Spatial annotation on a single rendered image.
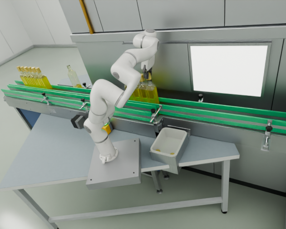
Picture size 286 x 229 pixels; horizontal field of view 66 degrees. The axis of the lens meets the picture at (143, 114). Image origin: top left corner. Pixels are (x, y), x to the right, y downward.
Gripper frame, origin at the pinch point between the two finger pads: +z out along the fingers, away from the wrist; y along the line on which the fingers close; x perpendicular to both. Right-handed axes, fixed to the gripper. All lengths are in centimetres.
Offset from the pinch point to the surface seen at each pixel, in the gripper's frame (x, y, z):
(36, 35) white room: -508, -311, 221
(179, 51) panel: 14.9, -12.0, -14.7
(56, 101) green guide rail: -79, 13, 46
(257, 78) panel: 62, -12, -11
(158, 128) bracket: 16.6, 15.2, 28.6
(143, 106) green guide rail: 0.9, 6.2, 22.3
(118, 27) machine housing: -30.1, -15.0, -17.9
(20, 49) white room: -541, -266, 253
